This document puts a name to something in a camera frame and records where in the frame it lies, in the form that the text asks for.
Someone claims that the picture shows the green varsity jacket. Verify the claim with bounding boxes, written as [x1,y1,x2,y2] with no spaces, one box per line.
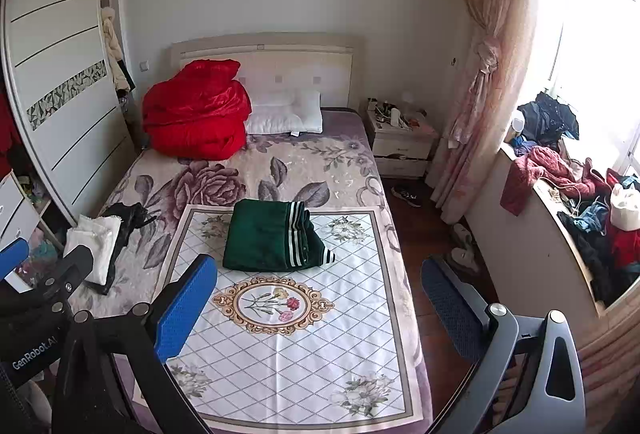
[222,199,336,273]

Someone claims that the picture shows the pile of clothes on desk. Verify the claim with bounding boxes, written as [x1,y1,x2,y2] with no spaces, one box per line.
[500,92,639,306]

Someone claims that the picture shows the folded white knit garment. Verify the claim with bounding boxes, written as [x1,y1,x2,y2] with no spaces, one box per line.
[63,215,122,286]

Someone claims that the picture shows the black garment on bed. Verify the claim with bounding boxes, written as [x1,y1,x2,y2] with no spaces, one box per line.
[79,202,156,295]

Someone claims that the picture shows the white desk by window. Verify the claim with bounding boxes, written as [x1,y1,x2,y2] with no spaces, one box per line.
[464,138,640,405]

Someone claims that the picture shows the slippers on floor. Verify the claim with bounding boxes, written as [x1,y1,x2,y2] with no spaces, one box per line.
[448,223,480,275]

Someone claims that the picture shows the white sliding wardrobe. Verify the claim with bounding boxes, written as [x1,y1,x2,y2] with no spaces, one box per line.
[1,0,134,223]

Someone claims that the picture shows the red quilt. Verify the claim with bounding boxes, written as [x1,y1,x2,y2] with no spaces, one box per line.
[142,60,252,160]

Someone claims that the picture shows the purple floral bed blanket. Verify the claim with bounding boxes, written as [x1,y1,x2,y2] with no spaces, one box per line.
[72,110,434,433]

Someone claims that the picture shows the white pillow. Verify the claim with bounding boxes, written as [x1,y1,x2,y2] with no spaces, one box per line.
[245,90,323,136]

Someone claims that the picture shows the white nightstand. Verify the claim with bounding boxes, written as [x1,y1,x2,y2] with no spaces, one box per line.
[364,98,439,179]

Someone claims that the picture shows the beige bed headboard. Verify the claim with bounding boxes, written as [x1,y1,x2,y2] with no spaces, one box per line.
[169,32,364,110]

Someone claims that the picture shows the pink floral curtain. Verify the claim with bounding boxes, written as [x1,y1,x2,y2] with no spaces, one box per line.
[426,0,537,224]

